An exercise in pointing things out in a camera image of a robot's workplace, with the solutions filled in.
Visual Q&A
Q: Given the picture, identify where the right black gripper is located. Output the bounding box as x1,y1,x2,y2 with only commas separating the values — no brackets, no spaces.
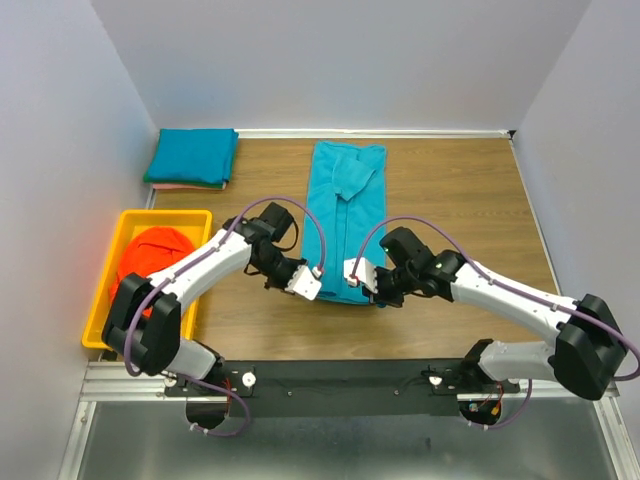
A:
362,264,417,308

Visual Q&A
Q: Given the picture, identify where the aluminium frame rail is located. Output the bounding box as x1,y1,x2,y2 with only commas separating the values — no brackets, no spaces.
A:
60,362,639,479

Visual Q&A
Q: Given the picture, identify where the folded green t shirt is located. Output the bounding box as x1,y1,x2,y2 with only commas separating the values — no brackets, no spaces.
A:
143,172,228,190

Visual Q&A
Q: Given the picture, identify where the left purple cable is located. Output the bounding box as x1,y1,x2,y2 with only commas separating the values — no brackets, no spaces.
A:
123,195,328,438

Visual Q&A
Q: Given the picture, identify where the folded teal t shirt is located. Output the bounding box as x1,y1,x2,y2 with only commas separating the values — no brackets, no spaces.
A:
144,129,239,186

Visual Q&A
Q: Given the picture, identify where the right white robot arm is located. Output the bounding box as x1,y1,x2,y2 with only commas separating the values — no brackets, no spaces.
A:
362,227,629,401

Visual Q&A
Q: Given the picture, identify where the orange t shirt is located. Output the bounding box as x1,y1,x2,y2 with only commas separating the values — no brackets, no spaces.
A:
109,226,195,302

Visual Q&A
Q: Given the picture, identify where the purple cable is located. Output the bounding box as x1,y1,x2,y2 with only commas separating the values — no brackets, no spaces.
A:
123,195,328,438
349,214,640,431

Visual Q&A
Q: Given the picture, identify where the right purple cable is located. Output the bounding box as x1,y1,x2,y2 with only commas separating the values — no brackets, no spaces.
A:
349,214,640,431

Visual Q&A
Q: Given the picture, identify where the teal t shirt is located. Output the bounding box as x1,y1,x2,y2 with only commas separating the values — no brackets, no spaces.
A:
144,129,239,186
306,141,387,306

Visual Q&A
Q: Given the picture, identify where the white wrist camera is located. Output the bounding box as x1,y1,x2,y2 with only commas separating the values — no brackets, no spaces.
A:
343,257,378,293
285,265,322,301

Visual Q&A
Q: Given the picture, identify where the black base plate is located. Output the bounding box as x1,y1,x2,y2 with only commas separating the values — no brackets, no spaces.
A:
164,358,520,426

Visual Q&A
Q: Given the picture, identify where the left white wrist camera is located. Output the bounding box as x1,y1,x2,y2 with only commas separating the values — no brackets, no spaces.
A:
285,265,322,301

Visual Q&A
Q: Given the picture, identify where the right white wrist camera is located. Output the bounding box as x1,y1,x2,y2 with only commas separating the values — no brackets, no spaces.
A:
343,257,378,293

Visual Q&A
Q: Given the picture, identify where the folded pink t shirt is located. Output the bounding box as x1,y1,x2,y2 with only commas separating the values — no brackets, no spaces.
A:
150,182,227,191

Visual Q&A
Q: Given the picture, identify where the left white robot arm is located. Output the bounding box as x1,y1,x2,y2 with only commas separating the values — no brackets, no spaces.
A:
102,202,319,395

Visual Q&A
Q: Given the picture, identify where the yellow plastic bin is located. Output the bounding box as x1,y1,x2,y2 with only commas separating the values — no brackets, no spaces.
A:
82,210,213,349

